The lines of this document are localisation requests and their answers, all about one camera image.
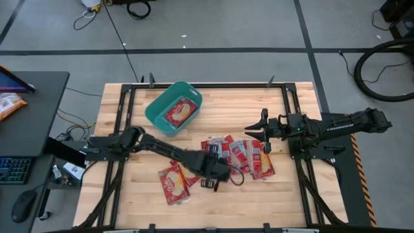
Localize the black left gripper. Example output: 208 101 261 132
193 143 232 193

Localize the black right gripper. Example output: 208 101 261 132
244 108 307 155

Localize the red popcorn bag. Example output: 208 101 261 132
169 159 202 188
228 140 252 175
244 139 265 174
163 96 199 128
200 135 234 166
158 164 191 206
250 151 276 181

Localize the teal plastic basket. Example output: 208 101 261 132
144 80 204 137

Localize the black mat with hazard stripe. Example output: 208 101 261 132
320 112 378 228

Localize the small white box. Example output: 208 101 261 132
62 161 86 181

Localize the black power strip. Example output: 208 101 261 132
55 131 73 142

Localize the black desk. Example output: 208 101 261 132
0 71 71 233

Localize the black equipment case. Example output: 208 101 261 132
379 0 414 40

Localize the black computer mouse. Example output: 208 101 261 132
11 190 38 224

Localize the backlit black keyboard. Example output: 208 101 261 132
0 157 34 186

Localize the white container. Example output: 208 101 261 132
80 0 103 9

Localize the orange snack bag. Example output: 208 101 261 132
0 93 28 122

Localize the black computer monitor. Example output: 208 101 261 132
0 64 37 94

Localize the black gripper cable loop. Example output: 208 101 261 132
230 164 246 187

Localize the thin black floor cable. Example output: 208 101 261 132
371 8 394 32
338 49 412 84

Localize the thick black hose ring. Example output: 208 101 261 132
353 38 414 103

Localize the long black floor cable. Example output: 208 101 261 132
102 0 140 83

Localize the black coiled cable loop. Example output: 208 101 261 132
125 0 152 20

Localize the thin black cable loop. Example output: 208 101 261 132
72 9 98 31

